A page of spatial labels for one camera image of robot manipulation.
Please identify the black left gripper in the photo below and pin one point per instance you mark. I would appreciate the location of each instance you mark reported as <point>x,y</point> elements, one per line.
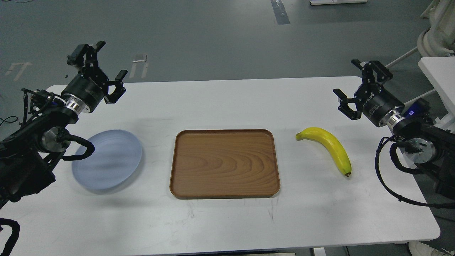
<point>86,85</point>

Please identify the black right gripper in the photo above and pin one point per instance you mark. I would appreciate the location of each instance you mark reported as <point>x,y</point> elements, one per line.
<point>371,98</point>

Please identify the yellow banana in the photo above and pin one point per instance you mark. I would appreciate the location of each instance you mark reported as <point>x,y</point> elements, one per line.
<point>331,144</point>

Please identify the light blue round plate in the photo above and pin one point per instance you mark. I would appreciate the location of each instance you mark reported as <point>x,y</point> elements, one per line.
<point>117,155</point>

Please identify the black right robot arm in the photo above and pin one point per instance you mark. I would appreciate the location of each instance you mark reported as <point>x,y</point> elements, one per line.
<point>418,147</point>

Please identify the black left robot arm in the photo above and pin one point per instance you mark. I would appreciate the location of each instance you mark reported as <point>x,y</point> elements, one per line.
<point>29,155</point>

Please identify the white side table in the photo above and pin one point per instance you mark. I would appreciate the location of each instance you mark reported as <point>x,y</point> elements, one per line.
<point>440,71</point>

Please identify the white machine base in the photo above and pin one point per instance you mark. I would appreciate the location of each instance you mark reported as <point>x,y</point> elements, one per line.
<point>438,40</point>

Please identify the white board on floor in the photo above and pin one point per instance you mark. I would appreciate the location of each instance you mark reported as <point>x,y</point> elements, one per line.
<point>336,2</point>

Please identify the brown wooden tray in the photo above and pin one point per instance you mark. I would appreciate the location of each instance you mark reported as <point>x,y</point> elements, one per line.
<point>224,164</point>

